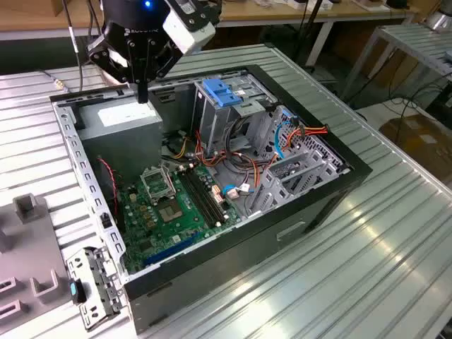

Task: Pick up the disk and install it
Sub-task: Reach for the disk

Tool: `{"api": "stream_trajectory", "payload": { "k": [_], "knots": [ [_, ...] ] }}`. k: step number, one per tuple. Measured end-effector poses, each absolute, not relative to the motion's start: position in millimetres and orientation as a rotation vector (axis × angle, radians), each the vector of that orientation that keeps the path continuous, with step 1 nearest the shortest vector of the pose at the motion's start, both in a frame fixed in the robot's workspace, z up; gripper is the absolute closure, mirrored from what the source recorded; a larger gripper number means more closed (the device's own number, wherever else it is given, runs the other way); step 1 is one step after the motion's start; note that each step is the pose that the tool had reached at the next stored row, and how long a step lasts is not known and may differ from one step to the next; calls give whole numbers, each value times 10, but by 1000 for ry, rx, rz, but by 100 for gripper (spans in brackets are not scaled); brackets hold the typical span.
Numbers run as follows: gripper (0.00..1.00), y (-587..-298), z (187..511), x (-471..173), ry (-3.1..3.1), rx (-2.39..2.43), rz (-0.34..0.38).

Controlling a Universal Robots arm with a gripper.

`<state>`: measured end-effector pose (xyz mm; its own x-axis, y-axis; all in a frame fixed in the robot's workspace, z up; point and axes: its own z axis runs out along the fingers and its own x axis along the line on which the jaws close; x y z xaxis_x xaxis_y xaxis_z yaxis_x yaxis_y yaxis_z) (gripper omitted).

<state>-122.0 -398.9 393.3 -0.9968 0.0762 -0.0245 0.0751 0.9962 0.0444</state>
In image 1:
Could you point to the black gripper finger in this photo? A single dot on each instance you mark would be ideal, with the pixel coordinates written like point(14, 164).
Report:
point(134, 63)
point(150, 60)

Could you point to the grey metal disk bay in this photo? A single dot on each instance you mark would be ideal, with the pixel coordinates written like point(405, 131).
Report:
point(279, 197)

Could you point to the blue plastic drive latch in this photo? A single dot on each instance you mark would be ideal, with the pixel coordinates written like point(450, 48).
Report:
point(219, 92)

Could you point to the grey power supply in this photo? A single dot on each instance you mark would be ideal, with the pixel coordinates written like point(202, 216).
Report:
point(120, 148)

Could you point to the grey optical drive cage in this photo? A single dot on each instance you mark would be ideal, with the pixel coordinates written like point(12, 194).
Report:
point(215, 123)

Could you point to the black case fan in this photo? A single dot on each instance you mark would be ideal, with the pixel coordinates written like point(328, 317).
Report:
point(106, 197)

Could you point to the wooden desk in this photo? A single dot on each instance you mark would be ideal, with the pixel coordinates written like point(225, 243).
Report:
point(282, 14)

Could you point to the black RAM slot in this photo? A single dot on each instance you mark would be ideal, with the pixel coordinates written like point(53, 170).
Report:
point(208, 192)
point(197, 197)

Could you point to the CPU socket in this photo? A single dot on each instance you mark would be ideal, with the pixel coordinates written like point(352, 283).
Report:
point(170, 212)

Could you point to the black stand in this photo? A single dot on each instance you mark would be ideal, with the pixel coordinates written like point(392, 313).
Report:
point(307, 35)

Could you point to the green motherboard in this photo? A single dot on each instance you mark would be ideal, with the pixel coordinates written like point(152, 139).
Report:
point(183, 233)

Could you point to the blue expansion slot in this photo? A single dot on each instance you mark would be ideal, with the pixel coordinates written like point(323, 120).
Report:
point(169, 250)

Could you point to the black PC case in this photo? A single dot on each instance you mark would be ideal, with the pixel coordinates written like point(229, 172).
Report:
point(229, 254)

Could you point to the grey parts rack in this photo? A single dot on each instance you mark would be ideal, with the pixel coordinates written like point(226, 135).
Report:
point(31, 247)

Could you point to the black clip with blue tab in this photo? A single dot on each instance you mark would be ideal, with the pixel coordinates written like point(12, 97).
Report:
point(77, 291)

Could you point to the metal slat side table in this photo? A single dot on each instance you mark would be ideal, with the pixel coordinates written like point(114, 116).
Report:
point(406, 39)

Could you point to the brown cardboard box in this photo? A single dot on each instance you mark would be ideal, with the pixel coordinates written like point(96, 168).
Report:
point(416, 141)

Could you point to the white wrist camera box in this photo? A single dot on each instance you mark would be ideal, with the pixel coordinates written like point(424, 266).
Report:
point(187, 31)

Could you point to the grey metal slot bracket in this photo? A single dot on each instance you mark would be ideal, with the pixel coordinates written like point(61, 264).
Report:
point(95, 282)

